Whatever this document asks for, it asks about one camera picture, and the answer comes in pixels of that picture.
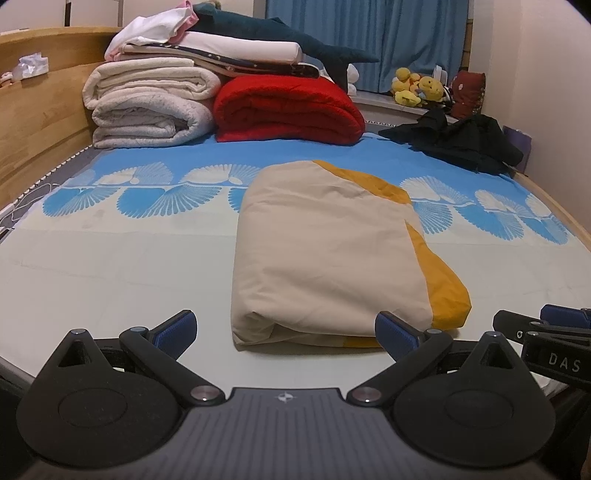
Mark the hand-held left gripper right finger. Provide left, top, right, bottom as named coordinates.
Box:
left=346, top=310, right=532, bottom=408

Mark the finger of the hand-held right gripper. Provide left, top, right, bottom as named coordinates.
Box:
left=493, top=310, right=550, bottom=343
left=540, top=304, right=591, bottom=330

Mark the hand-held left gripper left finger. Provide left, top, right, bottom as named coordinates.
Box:
left=41, top=310, right=227, bottom=408

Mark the beige and mustard hooded jacket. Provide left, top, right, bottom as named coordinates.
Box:
left=230, top=159, right=472, bottom=352

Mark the blue patterned bed sheet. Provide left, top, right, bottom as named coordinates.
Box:
left=0, top=131, right=591, bottom=402

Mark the purple paper bag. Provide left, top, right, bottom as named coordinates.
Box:
left=502, top=126, right=532, bottom=174

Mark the black clothing pile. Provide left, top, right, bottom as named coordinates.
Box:
left=379, top=108, right=525, bottom=176

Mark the grey-white folded blanket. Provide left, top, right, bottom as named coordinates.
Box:
left=91, top=92, right=215, bottom=149

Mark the white window sill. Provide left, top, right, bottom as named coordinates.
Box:
left=351, top=90, right=455, bottom=125

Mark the dark red dotted bag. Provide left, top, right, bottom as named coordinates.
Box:
left=450, top=70, right=486, bottom=121

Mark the yellow plush toy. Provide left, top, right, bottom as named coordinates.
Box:
left=392, top=68, right=423, bottom=108
left=418, top=76, right=446, bottom=103

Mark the wooden headboard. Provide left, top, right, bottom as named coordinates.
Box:
left=0, top=25, right=123, bottom=208

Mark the red folded blanket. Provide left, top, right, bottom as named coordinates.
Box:
left=212, top=75, right=366, bottom=146

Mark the dotted dark-edged folded mat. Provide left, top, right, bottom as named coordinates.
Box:
left=122, top=44, right=320, bottom=79

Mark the white folded pillow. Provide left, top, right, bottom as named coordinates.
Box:
left=124, top=33, right=303, bottom=63

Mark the white and pink garment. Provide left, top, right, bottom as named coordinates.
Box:
left=104, top=0, right=199, bottom=62

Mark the blue curtain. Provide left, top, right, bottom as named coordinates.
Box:
left=265, top=0, right=471, bottom=93

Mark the dark teal shark plush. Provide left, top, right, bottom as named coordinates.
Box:
left=191, top=1, right=380, bottom=90

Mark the white wardrobe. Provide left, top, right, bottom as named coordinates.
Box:
left=0, top=0, right=125, bottom=33

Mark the wooden bed side rail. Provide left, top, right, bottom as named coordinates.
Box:
left=515, top=172, right=591, bottom=252

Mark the white cable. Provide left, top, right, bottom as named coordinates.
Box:
left=0, top=182, right=61, bottom=224

